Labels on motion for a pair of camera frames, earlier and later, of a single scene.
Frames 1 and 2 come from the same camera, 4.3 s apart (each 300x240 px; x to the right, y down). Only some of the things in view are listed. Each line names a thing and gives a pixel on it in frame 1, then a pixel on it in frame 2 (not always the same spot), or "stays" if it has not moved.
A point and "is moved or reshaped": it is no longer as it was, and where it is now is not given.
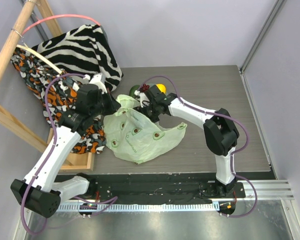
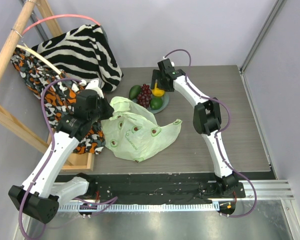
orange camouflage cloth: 62,98 stays
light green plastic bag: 134,137 is moved or reshaped
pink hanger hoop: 28,28 stays
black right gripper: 145,110 → 155,78
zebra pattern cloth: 84,50 stays
